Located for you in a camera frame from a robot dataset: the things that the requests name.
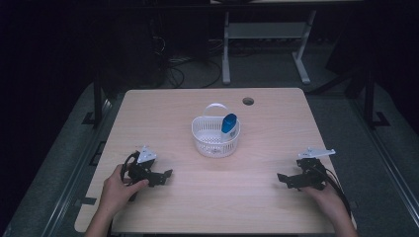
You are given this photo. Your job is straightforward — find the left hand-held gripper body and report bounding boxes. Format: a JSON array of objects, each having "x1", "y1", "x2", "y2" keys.
[{"x1": 123, "y1": 145, "x2": 158, "y2": 202}]

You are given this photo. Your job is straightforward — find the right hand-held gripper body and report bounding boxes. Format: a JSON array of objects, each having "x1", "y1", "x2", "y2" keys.
[{"x1": 293, "y1": 147, "x2": 337, "y2": 192}]

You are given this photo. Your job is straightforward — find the white plastic basket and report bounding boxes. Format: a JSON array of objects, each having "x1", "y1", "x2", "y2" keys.
[{"x1": 191, "y1": 103, "x2": 241, "y2": 159}]

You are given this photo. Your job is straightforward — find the blue capped white bottle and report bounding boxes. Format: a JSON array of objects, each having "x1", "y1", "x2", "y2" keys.
[{"x1": 219, "y1": 113, "x2": 239, "y2": 143}]

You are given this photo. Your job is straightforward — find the person's right hand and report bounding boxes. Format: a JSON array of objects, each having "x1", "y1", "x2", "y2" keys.
[{"x1": 299, "y1": 182, "x2": 348, "y2": 219}]

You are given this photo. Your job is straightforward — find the person's left hand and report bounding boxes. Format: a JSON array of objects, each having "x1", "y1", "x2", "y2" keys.
[{"x1": 98, "y1": 163, "x2": 150, "y2": 215}]

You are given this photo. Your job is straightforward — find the grey metal stand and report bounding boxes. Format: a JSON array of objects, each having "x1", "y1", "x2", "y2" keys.
[{"x1": 221, "y1": 9, "x2": 318, "y2": 86}]

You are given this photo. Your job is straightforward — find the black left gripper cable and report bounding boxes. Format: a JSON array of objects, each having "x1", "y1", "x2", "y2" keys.
[{"x1": 120, "y1": 151, "x2": 140, "y2": 183}]

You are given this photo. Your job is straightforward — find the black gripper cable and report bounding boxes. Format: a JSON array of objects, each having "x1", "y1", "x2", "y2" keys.
[
  {"x1": 314, "y1": 166, "x2": 353, "y2": 216},
  {"x1": 120, "y1": 151, "x2": 140, "y2": 183}
]

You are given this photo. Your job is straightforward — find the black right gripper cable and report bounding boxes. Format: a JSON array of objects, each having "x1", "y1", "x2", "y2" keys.
[{"x1": 314, "y1": 166, "x2": 353, "y2": 216}]

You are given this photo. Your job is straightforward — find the black metal post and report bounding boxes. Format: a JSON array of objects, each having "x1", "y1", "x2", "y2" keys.
[
  {"x1": 81, "y1": 73, "x2": 105, "y2": 128},
  {"x1": 362, "y1": 63, "x2": 391, "y2": 130}
]

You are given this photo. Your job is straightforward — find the black floor cables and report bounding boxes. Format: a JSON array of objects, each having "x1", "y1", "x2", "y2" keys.
[{"x1": 163, "y1": 56, "x2": 223, "y2": 90}]

